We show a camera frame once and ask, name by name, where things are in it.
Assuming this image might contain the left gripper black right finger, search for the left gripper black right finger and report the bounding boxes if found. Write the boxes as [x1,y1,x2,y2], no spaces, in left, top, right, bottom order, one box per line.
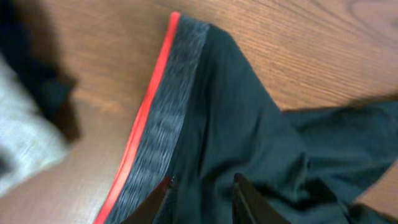
[232,173,290,224]

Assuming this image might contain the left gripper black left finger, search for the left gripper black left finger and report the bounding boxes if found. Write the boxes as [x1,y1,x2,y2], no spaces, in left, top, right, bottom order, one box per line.
[121,177,171,224]

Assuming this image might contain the black leggings with red waistband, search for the black leggings with red waistband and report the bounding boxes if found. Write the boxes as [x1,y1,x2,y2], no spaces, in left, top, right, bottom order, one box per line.
[95,12,397,223]

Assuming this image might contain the khaki folded garment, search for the khaki folded garment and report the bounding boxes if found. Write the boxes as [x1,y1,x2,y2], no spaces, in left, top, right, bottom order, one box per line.
[1,57,68,197]

